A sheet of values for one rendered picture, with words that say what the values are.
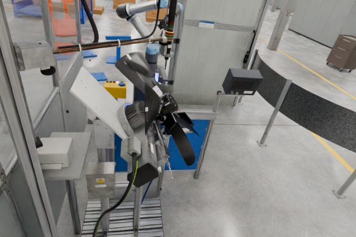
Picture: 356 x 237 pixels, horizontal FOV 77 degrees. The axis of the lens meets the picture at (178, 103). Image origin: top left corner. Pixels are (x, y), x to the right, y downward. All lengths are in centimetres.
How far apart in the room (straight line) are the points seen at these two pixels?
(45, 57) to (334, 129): 259
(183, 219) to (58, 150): 130
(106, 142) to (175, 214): 115
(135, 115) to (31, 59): 58
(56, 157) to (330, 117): 246
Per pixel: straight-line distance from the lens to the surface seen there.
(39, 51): 88
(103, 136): 128
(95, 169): 139
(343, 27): 1078
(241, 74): 181
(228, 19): 323
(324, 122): 279
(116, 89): 168
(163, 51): 120
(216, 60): 336
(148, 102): 97
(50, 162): 139
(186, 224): 220
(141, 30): 215
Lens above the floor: 187
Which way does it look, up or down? 31 degrees down
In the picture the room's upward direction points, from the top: 10 degrees clockwise
